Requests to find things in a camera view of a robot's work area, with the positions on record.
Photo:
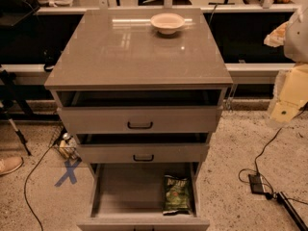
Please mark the grey top drawer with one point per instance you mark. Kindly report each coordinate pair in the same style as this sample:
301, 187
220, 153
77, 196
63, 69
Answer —
140, 119

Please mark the grey drawer cabinet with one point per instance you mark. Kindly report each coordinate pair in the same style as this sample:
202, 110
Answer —
116, 58

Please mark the grey drawer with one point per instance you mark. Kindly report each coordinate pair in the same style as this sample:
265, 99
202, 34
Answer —
142, 148
140, 119
131, 197

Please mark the black power strip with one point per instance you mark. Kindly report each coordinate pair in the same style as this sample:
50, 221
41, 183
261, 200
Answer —
282, 199

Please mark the white bowl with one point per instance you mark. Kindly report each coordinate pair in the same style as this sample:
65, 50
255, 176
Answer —
167, 23

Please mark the grey middle drawer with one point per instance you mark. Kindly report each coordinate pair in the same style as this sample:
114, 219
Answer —
142, 148

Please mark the green jalapeno chip bag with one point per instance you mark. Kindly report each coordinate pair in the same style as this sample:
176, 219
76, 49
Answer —
177, 196

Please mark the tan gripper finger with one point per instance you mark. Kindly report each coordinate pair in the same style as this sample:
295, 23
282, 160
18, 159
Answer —
290, 95
277, 36

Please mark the wire basket with bottles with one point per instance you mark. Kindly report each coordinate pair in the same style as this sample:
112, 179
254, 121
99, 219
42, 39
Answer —
64, 144

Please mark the black power adapter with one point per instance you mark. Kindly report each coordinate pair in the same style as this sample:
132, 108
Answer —
256, 184

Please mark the tan shoe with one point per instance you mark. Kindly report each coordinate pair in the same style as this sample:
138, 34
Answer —
10, 164

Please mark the blue tape cross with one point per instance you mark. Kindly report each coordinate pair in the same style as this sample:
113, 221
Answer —
69, 172

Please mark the black chair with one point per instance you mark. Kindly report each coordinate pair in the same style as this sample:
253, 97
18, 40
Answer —
13, 12

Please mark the black tripod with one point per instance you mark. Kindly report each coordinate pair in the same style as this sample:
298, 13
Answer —
13, 106

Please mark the grey bottom drawer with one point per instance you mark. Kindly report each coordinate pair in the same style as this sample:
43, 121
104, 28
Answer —
131, 197

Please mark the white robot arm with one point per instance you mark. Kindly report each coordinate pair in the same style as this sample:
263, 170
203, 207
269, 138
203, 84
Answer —
296, 39

